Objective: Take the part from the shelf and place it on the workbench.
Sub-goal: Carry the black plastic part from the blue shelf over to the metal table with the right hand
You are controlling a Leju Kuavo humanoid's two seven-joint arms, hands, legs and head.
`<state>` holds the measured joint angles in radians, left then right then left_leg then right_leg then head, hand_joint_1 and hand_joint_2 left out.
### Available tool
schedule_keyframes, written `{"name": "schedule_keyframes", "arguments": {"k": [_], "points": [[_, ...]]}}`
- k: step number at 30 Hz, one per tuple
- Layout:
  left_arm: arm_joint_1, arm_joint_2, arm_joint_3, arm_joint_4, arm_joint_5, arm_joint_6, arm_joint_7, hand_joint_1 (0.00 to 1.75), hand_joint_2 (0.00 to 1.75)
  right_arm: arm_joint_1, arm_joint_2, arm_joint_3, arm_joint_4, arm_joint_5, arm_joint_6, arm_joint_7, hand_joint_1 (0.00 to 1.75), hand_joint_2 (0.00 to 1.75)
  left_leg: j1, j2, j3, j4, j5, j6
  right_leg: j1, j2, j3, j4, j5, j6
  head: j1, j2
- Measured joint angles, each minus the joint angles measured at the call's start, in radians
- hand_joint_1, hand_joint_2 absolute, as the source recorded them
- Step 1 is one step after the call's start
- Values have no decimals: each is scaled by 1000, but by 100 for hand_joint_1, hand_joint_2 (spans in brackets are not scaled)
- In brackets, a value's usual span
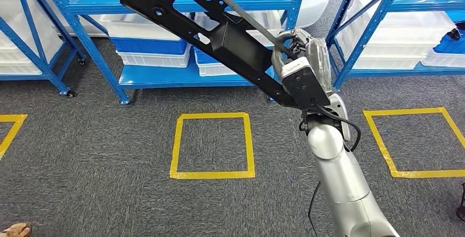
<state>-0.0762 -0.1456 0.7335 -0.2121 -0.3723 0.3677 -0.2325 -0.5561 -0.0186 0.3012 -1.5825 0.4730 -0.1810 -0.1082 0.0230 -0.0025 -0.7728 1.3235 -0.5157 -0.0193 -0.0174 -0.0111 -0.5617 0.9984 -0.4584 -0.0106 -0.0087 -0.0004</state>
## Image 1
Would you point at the blue metal shelf rack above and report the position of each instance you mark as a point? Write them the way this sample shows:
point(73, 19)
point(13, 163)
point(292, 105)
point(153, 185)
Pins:
point(43, 69)
point(363, 33)
point(163, 75)

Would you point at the black stand foot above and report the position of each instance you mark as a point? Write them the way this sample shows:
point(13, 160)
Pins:
point(462, 210)

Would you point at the person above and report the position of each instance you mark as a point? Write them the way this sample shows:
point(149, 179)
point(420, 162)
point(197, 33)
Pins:
point(14, 231)

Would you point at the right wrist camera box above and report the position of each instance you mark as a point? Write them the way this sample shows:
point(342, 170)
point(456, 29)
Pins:
point(305, 86)

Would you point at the yellow floor tape square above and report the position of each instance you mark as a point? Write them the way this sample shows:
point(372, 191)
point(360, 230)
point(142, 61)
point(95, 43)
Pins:
point(212, 116)
point(399, 111)
point(11, 118)

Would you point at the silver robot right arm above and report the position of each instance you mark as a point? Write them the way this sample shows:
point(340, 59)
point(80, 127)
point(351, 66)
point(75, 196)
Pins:
point(338, 177)

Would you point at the black plastic panel part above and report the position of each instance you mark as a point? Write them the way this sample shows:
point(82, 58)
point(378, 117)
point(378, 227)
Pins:
point(232, 42)

